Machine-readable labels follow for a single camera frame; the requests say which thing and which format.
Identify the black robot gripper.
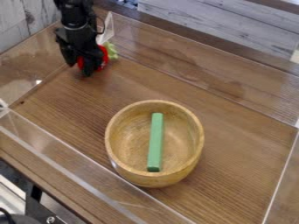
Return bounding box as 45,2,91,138
55,11,104,77

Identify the red plush strawberry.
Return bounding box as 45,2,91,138
77,42,117,72

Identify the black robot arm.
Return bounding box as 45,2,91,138
53,0,104,77

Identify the wooden oval bowl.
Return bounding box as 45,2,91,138
105,100,204,188

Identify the green rectangular block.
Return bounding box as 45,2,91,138
147,113,164,172

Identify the black table leg clamp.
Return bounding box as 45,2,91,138
24,185,67,224

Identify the clear acrylic corner bracket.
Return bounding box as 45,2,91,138
96,11,115,45

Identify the clear acrylic tray wall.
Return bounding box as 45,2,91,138
0,15,299,224

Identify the black cable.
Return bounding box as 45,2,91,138
0,206,16,224

